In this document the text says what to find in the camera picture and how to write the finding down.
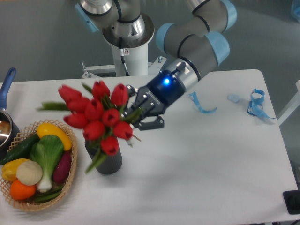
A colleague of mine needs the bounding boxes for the dark grey ribbed vase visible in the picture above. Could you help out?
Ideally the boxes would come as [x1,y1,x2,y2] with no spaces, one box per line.
[85,140,123,175]

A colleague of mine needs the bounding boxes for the dark green cucumber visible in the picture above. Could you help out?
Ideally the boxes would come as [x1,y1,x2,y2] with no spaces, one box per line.
[0,134,40,165]

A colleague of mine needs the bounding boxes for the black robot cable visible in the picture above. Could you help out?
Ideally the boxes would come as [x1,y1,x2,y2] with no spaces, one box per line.
[118,37,130,77]

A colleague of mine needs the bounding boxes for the purple sweet potato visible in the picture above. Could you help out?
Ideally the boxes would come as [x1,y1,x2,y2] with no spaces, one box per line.
[52,151,72,183]

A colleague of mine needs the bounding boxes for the black device at edge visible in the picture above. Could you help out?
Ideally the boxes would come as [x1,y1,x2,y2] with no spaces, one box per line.
[283,190,300,215]

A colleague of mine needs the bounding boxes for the red tulip bouquet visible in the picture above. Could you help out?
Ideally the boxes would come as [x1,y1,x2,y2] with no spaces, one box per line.
[39,81,142,173]

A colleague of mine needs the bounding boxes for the orange fruit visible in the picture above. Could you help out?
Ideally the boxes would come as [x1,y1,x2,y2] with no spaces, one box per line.
[10,180,36,200]

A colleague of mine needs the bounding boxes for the yellow squash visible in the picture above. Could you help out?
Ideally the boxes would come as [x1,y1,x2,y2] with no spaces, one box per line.
[37,122,72,151]

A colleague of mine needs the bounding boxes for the blue object top corner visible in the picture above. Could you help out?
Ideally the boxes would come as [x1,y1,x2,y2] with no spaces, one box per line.
[291,0,300,18]

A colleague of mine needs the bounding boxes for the white frame at right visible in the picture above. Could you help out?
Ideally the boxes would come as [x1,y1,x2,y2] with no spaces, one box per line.
[277,80,300,126]

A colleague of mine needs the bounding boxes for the curled blue tape strip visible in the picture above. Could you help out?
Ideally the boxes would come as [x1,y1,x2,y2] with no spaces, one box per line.
[188,91,217,114]

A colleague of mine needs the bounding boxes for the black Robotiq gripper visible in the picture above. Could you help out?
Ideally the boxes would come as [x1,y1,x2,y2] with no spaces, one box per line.
[126,70,185,131]

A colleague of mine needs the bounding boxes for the small pale blue cap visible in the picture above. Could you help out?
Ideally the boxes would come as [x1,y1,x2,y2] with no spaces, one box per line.
[227,94,240,103]

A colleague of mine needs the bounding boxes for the blue handled saucepan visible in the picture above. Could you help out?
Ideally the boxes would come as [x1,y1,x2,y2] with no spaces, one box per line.
[0,67,20,160]

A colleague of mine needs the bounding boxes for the green bok choy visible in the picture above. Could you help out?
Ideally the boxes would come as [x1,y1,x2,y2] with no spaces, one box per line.
[30,135,64,193]

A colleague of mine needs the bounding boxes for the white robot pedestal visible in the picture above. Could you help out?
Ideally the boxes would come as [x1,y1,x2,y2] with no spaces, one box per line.
[81,43,166,79]

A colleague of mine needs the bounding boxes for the green bean pods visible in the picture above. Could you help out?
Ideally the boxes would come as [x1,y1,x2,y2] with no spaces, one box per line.
[33,186,63,203]

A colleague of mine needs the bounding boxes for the crumpled blue ribbon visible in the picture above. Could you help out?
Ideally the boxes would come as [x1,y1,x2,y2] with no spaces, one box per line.
[247,89,275,120]

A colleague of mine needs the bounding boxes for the yellow bell pepper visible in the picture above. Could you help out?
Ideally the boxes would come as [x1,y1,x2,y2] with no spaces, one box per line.
[1,158,29,182]

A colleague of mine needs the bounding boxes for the woven wicker basket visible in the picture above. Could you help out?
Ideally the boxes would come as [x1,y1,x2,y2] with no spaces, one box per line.
[0,120,78,212]

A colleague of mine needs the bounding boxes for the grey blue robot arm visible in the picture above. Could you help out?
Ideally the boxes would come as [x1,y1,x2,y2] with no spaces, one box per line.
[75,0,237,130]

